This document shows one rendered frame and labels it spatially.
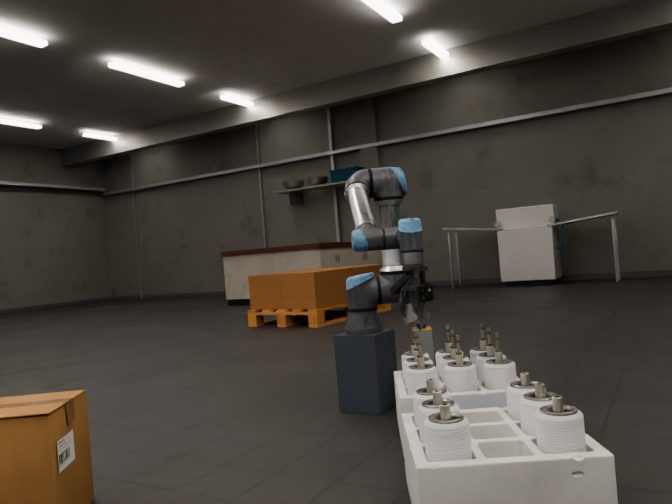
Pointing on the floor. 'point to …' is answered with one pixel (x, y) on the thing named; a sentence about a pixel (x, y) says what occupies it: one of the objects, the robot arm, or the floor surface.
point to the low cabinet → (270, 263)
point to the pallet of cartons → (303, 295)
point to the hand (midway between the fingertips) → (413, 327)
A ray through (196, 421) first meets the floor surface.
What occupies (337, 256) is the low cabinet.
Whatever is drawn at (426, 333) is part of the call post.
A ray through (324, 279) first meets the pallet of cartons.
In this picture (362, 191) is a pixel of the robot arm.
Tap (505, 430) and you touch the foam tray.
